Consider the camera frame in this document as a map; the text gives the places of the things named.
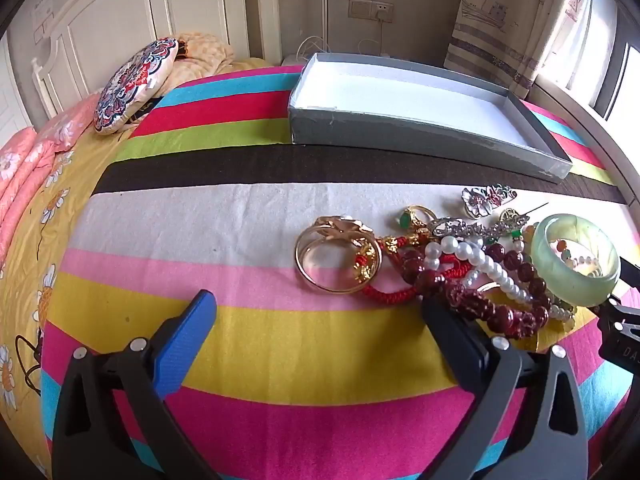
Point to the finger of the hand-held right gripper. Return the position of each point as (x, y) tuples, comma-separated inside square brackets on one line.
[(631, 269), (617, 317)]

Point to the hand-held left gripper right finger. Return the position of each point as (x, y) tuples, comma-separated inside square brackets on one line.
[(457, 340)]

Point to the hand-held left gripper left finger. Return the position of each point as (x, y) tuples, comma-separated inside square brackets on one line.
[(185, 345)]

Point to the green jade bangle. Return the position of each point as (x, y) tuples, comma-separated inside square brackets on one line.
[(545, 265)]

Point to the silver rhinestone brooch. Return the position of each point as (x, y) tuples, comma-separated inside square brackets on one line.
[(465, 227)]

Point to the gold bangle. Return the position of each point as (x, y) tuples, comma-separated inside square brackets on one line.
[(340, 227)]

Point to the grey cardboard box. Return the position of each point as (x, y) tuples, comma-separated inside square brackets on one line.
[(400, 95)]

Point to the green gold brooch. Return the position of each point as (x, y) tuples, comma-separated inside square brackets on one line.
[(512, 215)]

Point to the colourful striped bedsheet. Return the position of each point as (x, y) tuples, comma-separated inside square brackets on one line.
[(225, 210)]

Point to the silver flower brooch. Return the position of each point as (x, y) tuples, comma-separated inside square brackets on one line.
[(482, 197)]

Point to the yellow floral sheet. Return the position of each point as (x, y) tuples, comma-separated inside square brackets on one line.
[(55, 220)]

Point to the window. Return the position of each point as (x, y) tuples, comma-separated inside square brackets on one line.
[(612, 75)]

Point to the pink folded quilt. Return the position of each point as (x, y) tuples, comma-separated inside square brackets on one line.
[(25, 170)]

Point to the round patterned cushion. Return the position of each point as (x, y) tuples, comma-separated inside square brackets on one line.
[(132, 85)]

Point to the printed beige curtain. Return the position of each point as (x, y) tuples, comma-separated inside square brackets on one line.
[(500, 20)]

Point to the beige checked blanket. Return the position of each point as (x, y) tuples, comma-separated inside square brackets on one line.
[(210, 55)]

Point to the white wardrobe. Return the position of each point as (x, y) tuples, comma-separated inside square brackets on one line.
[(15, 95)]

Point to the white wooden headboard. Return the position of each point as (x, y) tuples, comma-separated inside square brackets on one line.
[(115, 10)]

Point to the beige wall socket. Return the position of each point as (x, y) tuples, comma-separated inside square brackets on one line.
[(384, 11)]

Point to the beige wall switch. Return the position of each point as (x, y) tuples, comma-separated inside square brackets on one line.
[(360, 8)]

